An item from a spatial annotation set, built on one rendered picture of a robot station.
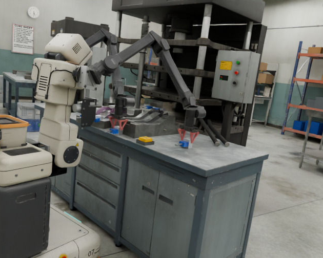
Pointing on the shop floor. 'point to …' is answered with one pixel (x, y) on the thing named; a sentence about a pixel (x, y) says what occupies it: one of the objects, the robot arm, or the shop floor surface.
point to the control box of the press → (234, 83)
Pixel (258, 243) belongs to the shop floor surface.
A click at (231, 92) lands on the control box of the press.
